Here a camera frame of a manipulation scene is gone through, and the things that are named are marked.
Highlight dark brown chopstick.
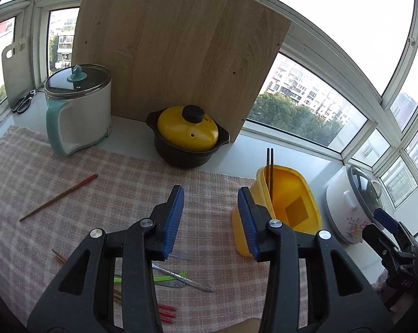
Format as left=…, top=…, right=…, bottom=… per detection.
left=266, top=148, right=272, bottom=210
left=269, top=148, right=276, bottom=212

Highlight white electric cooking pot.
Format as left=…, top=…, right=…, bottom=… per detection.
left=44, top=76, right=113, bottom=157

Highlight red-tipped wooden chopstick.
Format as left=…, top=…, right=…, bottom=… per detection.
left=57, top=256, right=175, bottom=323
left=54, top=253, right=177, bottom=318
left=19, top=173, right=99, bottom=223
left=52, top=249, right=177, bottom=311

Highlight yellow plastic utensil holder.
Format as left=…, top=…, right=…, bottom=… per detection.
left=231, top=165, right=322, bottom=258

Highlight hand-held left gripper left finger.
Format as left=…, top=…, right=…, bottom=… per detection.
left=27, top=185, right=185, bottom=333

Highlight white floral rice cooker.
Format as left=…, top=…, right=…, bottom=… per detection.
left=325, top=164, right=384, bottom=245

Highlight green plastic spoon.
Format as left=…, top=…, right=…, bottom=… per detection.
left=114, top=271, right=189, bottom=285

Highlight pink checked table cloth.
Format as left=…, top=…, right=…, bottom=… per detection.
left=0, top=125, right=320, bottom=333

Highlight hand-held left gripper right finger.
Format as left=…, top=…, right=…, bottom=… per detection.
left=237, top=186, right=393, bottom=333

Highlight glass lid with teal knob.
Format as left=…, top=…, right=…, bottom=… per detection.
left=44, top=64, right=112, bottom=98

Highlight white plastic cutting board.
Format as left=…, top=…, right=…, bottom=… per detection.
left=1, top=36, right=31, bottom=110

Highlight black clay pot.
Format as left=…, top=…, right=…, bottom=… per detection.
left=146, top=109, right=230, bottom=169

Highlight large wooden board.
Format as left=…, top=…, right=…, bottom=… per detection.
left=71, top=0, right=292, bottom=143

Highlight white window frame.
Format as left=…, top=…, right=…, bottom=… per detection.
left=0, top=0, right=418, bottom=216

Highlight yellow clay pot lid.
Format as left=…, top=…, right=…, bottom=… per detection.
left=157, top=105, right=219, bottom=152

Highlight black kitchen scissors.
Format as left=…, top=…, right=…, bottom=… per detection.
left=11, top=89, right=36, bottom=115

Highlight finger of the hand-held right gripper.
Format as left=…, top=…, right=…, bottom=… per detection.
left=373, top=207, right=418, bottom=248
left=362, top=224, right=404, bottom=269

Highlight metal fork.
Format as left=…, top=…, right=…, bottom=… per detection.
left=152, top=263, right=215, bottom=292

